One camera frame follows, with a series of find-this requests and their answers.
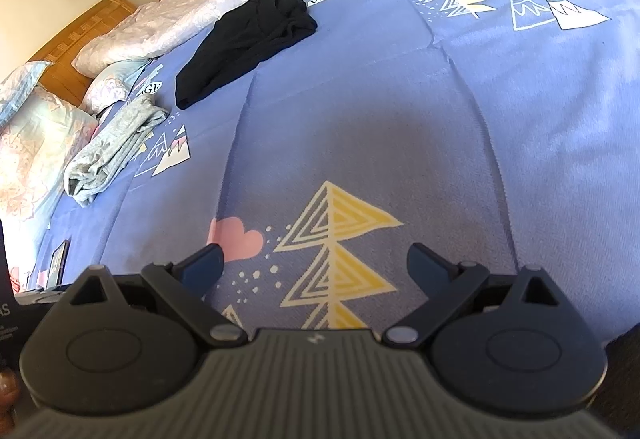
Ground wooden headboard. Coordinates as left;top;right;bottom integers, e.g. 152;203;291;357
27;0;139;94

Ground black smartphone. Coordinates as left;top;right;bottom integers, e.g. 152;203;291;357
49;240;70;289

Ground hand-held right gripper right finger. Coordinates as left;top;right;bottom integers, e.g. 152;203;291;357
384;243;562;348

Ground blue printed bed sheet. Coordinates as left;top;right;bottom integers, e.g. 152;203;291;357
10;0;640;345

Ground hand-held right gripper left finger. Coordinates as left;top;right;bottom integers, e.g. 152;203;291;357
69;243;247;348

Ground blue patterned pillow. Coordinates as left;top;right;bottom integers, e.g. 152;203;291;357
0;61;52;126

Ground small floral pillow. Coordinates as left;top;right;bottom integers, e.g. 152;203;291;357
81;59;152;116

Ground light grey patterned garment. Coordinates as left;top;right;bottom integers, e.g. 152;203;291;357
63;96;169;208

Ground black pants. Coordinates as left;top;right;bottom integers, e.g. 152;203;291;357
174;0;319;110

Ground large floral pillow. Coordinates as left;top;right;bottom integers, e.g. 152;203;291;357
0;88;99;221

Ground dark printed box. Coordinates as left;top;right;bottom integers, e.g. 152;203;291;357
0;218;68;372

